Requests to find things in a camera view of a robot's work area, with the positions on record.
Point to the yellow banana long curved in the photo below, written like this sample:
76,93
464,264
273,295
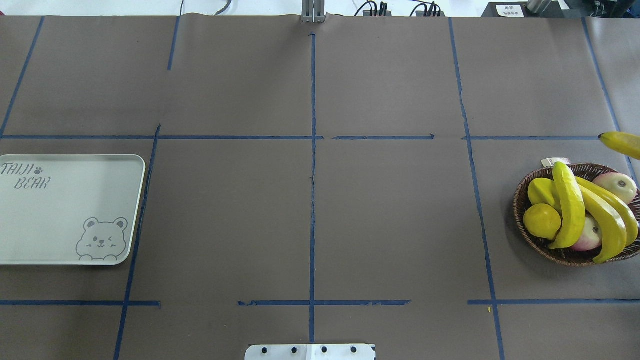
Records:
617,223

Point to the pink apple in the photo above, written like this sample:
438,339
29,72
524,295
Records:
591,237
618,184

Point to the black power adapter left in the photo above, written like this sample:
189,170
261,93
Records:
372,9

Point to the yellow starfruit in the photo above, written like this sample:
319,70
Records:
543,191

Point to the black labelled box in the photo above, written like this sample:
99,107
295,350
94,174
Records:
520,9

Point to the aluminium frame post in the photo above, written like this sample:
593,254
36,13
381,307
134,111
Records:
313,11

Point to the black power adapter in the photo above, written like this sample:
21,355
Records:
372,9
427,10

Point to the yellow banana moved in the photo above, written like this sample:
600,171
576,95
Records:
572,205
624,143

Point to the brown wicker basket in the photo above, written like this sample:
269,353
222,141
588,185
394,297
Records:
521,202

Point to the pink apple far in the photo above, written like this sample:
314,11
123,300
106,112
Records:
618,184

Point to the yellow lemon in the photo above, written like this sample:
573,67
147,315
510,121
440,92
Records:
542,221

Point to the black power adapter right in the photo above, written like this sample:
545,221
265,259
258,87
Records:
427,10

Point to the pink apple near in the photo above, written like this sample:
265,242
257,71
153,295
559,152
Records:
591,237

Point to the paper basket label tag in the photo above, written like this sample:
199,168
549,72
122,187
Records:
551,161

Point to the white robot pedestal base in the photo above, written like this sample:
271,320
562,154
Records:
340,351

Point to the white bear tray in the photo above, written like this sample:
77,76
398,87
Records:
69,209

